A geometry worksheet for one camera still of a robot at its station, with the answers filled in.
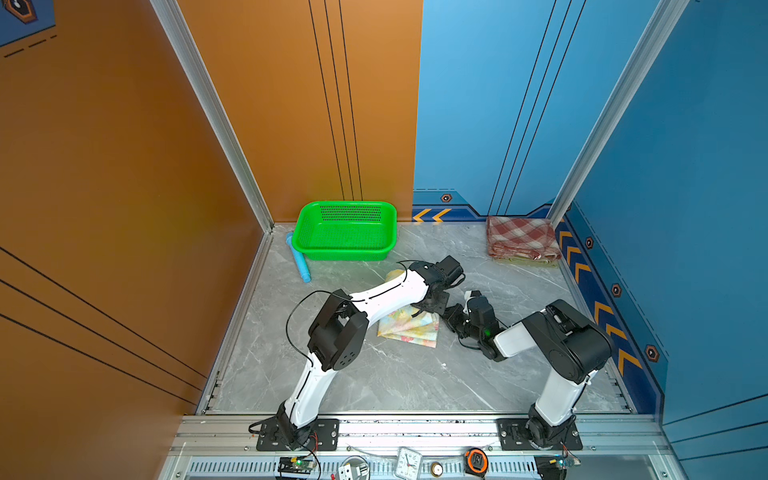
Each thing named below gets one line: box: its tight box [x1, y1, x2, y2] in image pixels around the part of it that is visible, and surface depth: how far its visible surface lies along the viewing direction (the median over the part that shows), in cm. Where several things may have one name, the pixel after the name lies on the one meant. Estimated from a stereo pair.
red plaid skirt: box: [486, 216, 562, 260], surface depth 110 cm
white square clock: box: [395, 446, 423, 480], surface depth 70 cm
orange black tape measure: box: [464, 447, 489, 478], surface depth 69 cm
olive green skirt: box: [495, 258, 562, 266], surface depth 108 cm
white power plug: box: [338, 455, 371, 480], surface depth 64 cm
